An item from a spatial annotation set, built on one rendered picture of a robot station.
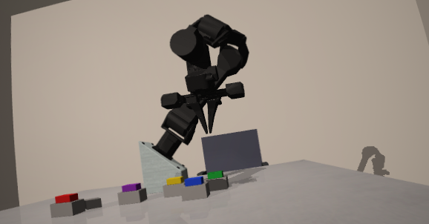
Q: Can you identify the red button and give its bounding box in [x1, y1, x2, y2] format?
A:
[50, 193, 85, 218]

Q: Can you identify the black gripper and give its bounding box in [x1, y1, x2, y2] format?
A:
[160, 63, 245, 134]

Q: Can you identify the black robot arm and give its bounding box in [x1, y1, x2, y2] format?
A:
[152, 15, 249, 160]

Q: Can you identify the green button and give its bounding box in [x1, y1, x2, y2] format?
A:
[204, 171, 229, 191]

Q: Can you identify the yellow button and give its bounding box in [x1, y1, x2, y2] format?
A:
[163, 177, 185, 197]

